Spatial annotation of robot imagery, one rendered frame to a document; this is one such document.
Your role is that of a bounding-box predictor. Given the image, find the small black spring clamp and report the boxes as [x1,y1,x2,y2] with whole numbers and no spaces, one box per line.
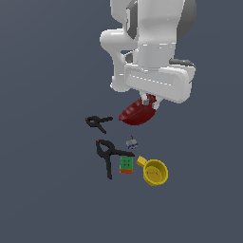
[84,115,114,135]

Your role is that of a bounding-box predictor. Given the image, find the large black spring clamp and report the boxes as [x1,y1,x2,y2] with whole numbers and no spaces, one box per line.
[95,139,136,180]

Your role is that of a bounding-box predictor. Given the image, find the dark red bowl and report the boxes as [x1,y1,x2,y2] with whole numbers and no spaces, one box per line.
[118,94,158,126]

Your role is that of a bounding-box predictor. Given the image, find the green and orange cube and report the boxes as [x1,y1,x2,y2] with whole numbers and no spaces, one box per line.
[119,156,135,175]

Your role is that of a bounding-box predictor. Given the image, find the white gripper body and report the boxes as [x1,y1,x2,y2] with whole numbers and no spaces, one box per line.
[122,63,196,104]

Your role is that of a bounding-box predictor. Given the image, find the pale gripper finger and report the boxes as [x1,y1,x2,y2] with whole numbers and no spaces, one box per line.
[151,96,161,110]
[140,92,150,106]

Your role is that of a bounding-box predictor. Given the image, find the yellow mug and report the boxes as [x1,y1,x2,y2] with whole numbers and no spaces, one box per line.
[136,155,169,187]

